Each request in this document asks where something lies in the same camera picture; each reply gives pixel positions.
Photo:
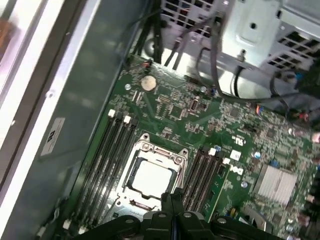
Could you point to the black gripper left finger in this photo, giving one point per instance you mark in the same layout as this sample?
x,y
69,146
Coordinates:
x,y
155,225

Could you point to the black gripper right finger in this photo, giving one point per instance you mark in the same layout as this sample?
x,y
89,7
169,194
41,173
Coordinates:
x,y
195,225

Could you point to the silver-topped CPU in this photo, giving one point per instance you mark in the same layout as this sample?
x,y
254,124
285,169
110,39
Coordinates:
x,y
152,178

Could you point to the metal socket cover frame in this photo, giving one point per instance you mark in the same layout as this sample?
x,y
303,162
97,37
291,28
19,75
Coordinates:
x,y
146,149

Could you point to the CPU socket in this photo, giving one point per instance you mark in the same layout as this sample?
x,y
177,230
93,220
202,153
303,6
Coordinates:
x,y
144,143

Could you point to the black RAM slot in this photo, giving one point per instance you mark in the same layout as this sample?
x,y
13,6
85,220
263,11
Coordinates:
x,y
108,162
212,180
100,162
191,180
199,180
206,180
93,162
116,162

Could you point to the silver chipset heatsink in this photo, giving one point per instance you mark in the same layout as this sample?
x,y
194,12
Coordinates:
x,y
277,183

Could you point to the green motherboard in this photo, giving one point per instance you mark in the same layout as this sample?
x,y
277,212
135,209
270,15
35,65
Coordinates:
x,y
225,120

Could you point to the white printed sticker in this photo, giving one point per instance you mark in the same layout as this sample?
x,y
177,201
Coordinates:
x,y
53,135

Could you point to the silver coin battery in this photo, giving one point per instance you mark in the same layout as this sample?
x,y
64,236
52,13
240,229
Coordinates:
x,y
149,83

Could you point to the black open PC case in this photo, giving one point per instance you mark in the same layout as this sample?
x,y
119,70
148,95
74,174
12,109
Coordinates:
x,y
87,100

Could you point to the perforated metal drive cage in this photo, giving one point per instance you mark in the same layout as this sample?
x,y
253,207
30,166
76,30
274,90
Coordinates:
x,y
252,15

